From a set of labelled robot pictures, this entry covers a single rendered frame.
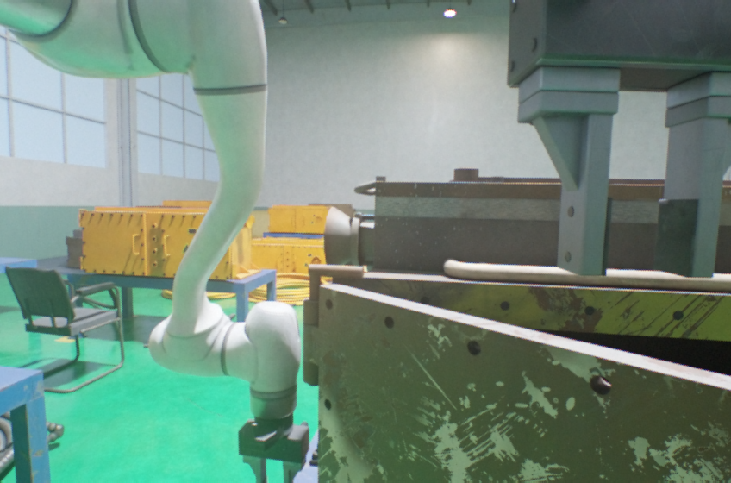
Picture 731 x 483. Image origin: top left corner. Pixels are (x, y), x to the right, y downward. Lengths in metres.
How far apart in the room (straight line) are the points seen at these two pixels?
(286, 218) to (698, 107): 9.52
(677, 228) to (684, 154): 0.04
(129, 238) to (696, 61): 4.06
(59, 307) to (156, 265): 0.93
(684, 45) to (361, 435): 0.45
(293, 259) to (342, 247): 6.09
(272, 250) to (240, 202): 6.28
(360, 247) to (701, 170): 0.56
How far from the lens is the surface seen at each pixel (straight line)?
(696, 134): 0.26
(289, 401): 0.81
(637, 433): 0.34
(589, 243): 0.23
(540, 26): 0.22
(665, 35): 0.24
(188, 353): 0.80
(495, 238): 0.60
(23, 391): 2.08
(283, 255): 6.87
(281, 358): 0.75
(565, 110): 0.22
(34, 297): 3.51
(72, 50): 0.61
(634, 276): 0.59
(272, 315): 0.74
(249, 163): 0.60
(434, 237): 0.59
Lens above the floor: 1.32
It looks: 5 degrees down
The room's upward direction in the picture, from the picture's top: 1 degrees clockwise
